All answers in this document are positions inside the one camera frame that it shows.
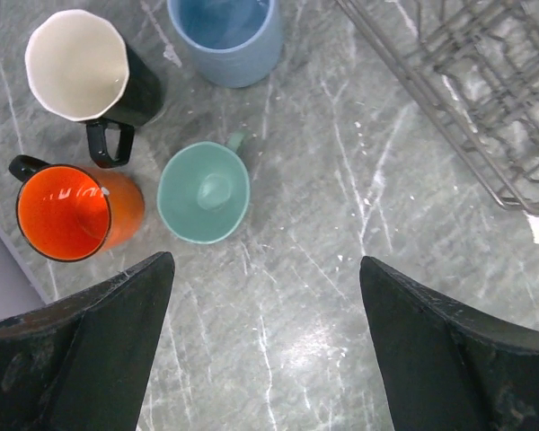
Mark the black mug white inside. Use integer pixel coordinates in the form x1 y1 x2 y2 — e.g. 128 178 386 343
24 9 164 169

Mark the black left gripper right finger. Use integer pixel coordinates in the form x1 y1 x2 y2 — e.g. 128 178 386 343
359 257 539 430

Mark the grey wire dish rack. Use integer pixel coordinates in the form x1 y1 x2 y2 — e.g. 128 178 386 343
341 1 539 216

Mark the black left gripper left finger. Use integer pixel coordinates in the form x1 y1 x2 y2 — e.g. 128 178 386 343
0 251 175 430

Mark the mint green mug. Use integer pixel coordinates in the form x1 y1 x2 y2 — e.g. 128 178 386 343
156 132 251 244

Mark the large orange mug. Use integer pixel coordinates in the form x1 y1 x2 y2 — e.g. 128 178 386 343
9 154 145 262

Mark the light blue mug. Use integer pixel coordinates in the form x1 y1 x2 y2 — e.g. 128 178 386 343
167 0 283 88

